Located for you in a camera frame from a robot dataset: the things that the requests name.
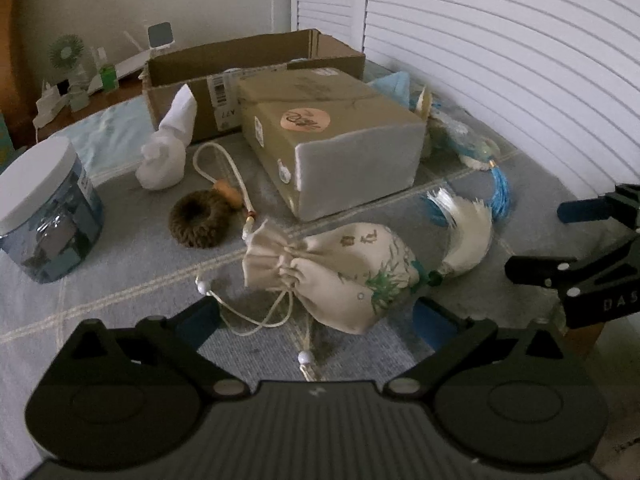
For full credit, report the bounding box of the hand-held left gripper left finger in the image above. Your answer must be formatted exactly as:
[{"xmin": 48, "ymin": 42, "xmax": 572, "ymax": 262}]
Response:
[{"xmin": 70, "ymin": 297, "xmax": 252, "ymax": 402}]

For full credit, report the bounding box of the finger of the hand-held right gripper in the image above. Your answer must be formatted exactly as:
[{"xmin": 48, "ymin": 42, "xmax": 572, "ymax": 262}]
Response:
[
  {"xmin": 557, "ymin": 183, "xmax": 640, "ymax": 234},
  {"xmin": 504, "ymin": 255, "xmax": 640, "ymax": 332}
]

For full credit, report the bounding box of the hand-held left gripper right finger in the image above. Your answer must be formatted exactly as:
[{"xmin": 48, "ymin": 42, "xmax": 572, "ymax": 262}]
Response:
[{"xmin": 382, "ymin": 297, "xmax": 567, "ymax": 402}]

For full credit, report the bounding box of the cream embroidered drawstring pouch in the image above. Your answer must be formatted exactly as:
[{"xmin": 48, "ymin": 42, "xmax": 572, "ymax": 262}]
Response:
[{"xmin": 192, "ymin": 142, "xmax": 495, "ymax": 384}]

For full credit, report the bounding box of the brown hair scrunchie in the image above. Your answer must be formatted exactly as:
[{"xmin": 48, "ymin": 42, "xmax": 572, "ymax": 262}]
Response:
[{"xmin": 169, "ymin": 191, "xmax": 232, "ymax": 250}]

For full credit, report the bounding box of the light blue tasselled sachet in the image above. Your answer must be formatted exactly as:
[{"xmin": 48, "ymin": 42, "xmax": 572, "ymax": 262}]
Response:
[{"xmin": 424, "ymin": 109, "xmax": 512, "ymax": 227}]

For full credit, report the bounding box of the brown cardboard box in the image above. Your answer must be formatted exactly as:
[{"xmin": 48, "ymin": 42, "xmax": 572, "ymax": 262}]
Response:
[{"xmin": 142, "ymin": 28, "xmax": 367, "ymax": 144}]

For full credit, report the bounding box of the grey checked blanket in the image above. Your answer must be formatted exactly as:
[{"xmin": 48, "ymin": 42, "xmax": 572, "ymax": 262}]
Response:
[{"xmin": 0, "ymin": 60, "xmax": 603, "ymax": 466}]

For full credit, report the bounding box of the white folded cloth bunny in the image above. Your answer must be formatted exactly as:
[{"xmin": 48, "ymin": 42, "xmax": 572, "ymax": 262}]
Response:
[{"xmin": 135, "ymin": 84, "xmax": 199, "ymax": 191}]

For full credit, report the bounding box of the wide white louvered door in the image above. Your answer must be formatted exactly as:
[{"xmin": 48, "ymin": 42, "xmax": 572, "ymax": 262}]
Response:
[{"xmin": 360, "ymin": 0, "xmax": 640, "ymax": 202}]

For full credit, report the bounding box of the clear jar with white lid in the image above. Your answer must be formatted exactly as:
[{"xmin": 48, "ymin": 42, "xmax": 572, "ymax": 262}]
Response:
[{"xmin": 0, "ymin": 136, "xmax": 105, "ymax": 284}]

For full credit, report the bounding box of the light blue blanket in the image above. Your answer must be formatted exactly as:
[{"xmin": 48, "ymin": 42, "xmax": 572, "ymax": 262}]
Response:
[{"xmin": 49, "ymin": 102, "xmax": 157, "ymax": 173}]

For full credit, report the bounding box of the light blue face mask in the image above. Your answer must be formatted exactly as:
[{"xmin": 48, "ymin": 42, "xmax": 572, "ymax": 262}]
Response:
[{"xmin": 371, "ymin": 71, "xmax": 414, "ymax": 107}]

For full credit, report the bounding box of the gold paper wrapped box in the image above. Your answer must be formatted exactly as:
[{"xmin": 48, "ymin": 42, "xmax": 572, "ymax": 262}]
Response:
[{"xmin": 235, "ymin": 68, "xmax": 428, "ymax": 222}]

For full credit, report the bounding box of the wooden nightstand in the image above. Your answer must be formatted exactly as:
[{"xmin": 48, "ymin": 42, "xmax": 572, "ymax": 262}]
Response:
[{"xmin": 34, "ymin": 72, "xmax": 147, "ymax": 137}]

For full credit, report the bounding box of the green liquid spray bottle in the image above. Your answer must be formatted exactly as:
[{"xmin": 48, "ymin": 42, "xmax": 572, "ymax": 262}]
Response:
[{"xmin": 98, "ymin": 47, "xmax": 117, "ymax": 92}]

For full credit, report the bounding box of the white power strip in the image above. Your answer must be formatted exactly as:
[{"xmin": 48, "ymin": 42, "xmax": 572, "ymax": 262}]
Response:
[{"xmin": 32, "ymin": 82, "xmax": 69, "ymax": 129}]

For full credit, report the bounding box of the white router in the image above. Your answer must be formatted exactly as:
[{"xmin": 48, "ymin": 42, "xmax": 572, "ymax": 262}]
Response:
[{"xmin": 114, "ymin": 30, "xmax": 168, "ymax": 82}]

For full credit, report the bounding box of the small white screen device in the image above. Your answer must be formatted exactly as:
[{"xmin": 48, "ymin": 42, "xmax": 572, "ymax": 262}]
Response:
[{"xmin": 147, "ymin": 22, "xmax": 175, "ymax": 52}]

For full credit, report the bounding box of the pale green desk fan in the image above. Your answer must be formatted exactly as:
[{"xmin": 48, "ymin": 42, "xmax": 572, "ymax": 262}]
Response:
[{"xmin": 48, "ymin": 35, "xmax": 92, "ymax": 112}]

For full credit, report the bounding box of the narrow white louvered door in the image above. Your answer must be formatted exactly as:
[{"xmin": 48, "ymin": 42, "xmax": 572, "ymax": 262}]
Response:
[{"xmin": 291, "ymin": 0, "xmax": 372, "ymax": 54}]

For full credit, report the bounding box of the wooden headboard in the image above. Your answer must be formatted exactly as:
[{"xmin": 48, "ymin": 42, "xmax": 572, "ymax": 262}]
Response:
[{"xmin": 0, "ymin": 0, "xmax": 32, "ymax": 148}]

